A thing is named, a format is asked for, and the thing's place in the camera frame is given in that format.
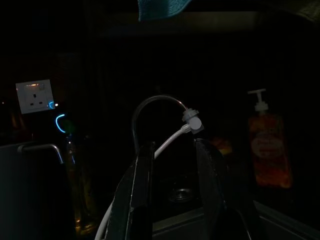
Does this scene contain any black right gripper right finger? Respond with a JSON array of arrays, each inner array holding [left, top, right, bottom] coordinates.
[[193, 136, 262, 240]]

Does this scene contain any metal dish rack frame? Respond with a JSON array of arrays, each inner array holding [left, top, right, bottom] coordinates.
[[16, 143, 65, 165]]

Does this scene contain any white water hose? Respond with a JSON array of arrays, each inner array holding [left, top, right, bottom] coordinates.
[[94, 124, 188, 240]]

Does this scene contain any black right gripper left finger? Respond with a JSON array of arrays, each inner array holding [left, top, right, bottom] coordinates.
[[109, 141, 156, 240]]

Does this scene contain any sink drain strainer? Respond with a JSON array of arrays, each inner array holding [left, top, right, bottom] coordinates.
[[167, 186, 195, 203]]

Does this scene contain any stainless steel sink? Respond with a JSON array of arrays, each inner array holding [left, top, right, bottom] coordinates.
[[151, 174, 320, 240]]

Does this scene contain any curved chrome kitchen faucet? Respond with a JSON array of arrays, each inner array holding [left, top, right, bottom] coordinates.
[[131, 94, 189, 148]]

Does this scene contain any orange dish soap pump bottle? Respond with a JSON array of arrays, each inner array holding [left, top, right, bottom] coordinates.
[[247, 88, 294, 189]]

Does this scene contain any teal cloth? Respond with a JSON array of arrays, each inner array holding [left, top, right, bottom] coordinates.
[[136, 0, 191, 22]]

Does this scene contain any clear glass bottle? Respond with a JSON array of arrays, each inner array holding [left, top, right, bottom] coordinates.
[[63, 134, 83, 231]]

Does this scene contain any white faucet diverter valve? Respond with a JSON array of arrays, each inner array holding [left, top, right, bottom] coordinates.
[[181, 107, 205, 136]]

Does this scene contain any white wall power socket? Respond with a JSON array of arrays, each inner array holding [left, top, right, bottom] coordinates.
[[15, 79, 56, 115]]

